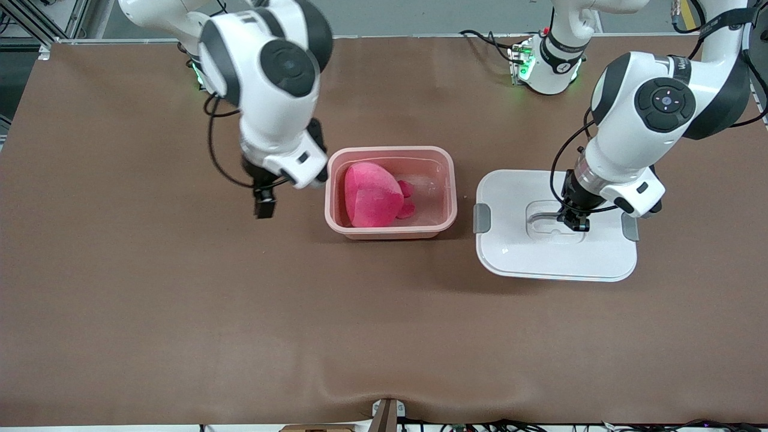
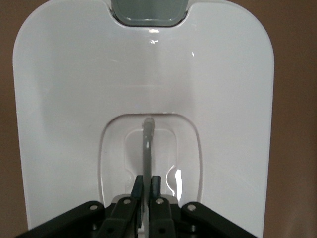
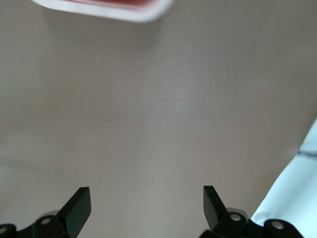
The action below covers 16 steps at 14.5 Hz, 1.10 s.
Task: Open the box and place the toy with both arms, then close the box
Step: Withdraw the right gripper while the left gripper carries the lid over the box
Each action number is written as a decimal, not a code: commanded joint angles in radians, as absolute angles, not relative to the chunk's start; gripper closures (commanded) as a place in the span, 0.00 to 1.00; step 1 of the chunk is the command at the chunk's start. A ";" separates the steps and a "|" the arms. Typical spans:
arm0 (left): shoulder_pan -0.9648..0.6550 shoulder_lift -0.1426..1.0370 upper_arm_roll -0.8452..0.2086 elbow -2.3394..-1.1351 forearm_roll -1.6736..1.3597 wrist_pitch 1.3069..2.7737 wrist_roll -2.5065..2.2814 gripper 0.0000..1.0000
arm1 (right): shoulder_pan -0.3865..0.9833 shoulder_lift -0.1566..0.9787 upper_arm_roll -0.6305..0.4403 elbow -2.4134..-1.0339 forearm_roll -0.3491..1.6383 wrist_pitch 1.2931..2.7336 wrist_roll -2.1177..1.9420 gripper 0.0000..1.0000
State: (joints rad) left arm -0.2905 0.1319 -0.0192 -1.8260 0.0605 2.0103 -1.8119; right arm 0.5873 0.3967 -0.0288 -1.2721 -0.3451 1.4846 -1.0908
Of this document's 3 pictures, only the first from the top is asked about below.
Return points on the pink plush toy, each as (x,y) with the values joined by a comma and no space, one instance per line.
(372,198)

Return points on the pink plastic box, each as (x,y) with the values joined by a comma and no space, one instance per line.
(432,222)

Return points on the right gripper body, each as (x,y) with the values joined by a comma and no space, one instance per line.
(259,178)

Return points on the brown table mat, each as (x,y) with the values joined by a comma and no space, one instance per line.
(384,336)

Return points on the grey lid latch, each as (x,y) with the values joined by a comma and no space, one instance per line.
(482,218)
(630,227)

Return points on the aluminium frame structure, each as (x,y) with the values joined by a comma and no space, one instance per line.
(75,18)

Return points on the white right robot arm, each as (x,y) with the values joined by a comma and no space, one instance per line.
(264,120)

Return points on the brown cardboard piece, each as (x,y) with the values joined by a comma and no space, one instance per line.
(318,428)

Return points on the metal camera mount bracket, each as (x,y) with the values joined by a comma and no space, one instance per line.
(384,417)

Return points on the white box lid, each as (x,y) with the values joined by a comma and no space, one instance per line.
(528,258)

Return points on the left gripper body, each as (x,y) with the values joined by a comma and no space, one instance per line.
(575,201)

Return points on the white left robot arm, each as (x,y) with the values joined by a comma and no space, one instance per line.
(618,150)

